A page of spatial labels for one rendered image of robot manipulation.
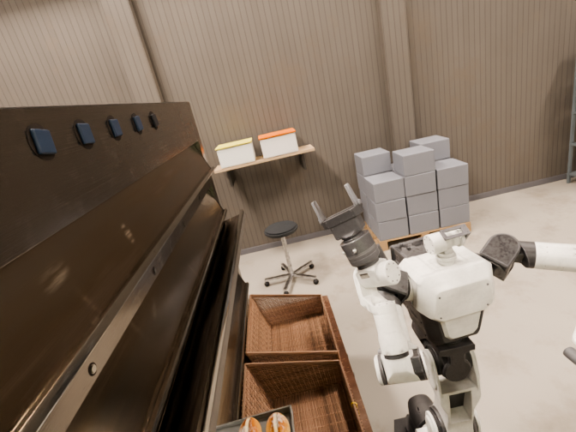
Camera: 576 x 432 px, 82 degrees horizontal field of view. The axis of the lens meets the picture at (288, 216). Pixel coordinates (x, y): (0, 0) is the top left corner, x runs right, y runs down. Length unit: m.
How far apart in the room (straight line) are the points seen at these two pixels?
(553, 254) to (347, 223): 0.72
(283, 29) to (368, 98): 1.34
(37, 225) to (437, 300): 1.04
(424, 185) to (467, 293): 3.02
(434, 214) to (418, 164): 0.67
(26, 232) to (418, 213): 3.97
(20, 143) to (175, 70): 3.94
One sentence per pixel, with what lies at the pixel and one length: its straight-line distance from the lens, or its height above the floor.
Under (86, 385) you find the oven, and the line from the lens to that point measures 0.72.
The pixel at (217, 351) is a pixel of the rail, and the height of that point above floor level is 1.44.
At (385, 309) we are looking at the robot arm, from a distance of 0.95.
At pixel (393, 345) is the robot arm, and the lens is 0.96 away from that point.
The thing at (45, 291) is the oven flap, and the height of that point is 1.82.
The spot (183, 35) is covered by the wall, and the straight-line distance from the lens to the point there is 4.60.
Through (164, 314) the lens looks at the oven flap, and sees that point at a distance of 1.03.
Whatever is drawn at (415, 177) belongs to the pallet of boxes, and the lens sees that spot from 4.09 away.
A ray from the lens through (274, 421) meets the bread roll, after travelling 1.04.
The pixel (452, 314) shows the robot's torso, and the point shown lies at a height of 1.27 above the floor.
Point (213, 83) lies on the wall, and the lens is 4.50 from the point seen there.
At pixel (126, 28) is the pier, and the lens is 4.64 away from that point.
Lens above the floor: 2.03
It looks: 20 degrees down
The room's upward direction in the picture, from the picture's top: 13 degrees counter-clockwise
